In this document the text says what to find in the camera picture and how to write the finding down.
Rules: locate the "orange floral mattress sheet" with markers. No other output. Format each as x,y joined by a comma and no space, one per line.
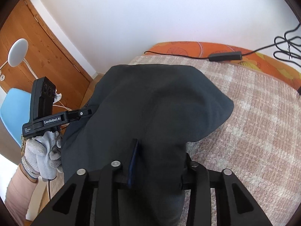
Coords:
228,53

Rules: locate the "left hand in grey glove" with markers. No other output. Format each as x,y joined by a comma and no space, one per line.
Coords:
42,156

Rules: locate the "beige plaid bed blanket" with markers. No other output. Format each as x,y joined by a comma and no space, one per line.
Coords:
260,142

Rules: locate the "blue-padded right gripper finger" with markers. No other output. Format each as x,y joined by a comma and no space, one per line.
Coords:
234,203
96,190

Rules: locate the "white round clip lamp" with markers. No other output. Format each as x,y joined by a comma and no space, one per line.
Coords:
21,56

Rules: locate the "black pants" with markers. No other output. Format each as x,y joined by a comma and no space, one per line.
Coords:
163,107

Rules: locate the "light blue chair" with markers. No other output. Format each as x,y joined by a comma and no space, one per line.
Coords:
15,111

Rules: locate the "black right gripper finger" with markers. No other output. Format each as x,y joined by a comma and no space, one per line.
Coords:
85,113

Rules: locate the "left forearm pink sleeve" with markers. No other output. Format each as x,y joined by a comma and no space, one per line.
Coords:
19,193

